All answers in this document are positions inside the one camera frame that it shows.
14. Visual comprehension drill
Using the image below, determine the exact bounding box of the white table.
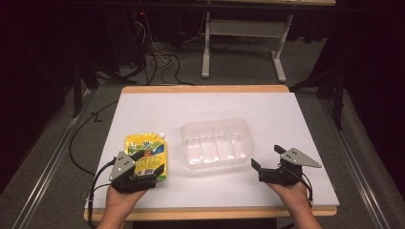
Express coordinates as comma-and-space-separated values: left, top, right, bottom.
84, 92, 340, 210

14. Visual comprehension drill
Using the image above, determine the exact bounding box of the black stand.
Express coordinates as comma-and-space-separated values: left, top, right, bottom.
288, 65, 347, 131
70, 58, 139, 119

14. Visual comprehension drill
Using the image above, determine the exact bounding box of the metal floor rail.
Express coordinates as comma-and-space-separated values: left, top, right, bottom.
319, 96, 385, 229
11, 90, 95, 229

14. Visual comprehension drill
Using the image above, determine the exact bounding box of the black floor cable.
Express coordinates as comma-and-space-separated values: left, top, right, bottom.
68, 100, 119, 177

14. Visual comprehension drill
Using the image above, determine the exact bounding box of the clear plastic container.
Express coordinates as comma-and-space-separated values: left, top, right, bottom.
180, 117, 256, 170

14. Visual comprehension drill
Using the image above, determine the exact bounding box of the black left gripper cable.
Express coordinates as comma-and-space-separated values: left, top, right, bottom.
87, 156, 117, 229

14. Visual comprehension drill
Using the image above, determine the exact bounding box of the white metal desk frame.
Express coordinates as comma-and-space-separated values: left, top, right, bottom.
201, 10, 294, 84

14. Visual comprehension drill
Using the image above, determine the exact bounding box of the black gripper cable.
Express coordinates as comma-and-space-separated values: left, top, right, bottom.
87, 156, 117, 229
297, 172, 315, 208

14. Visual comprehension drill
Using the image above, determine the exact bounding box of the yellow green spouted pouch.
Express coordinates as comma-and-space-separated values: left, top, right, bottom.
124, 132, 168, 182

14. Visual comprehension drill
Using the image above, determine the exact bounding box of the person's right hand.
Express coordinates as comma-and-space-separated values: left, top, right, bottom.
266, 180, 310, 212

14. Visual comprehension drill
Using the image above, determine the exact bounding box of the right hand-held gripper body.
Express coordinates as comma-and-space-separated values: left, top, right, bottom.
258, 147, 323, 187

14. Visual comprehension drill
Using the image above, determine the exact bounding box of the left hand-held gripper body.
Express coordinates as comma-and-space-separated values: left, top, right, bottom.
109, 150, 158, 195

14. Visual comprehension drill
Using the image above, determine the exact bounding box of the person's left hand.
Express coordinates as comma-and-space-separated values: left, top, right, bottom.
105, 184, 148, 221

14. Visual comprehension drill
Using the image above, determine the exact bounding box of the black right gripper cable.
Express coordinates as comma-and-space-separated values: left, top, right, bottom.
297, 172, 315, 208

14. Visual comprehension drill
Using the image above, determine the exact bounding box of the tangle of floor cables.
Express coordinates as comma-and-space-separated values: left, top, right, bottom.
128, 10, 204, 87

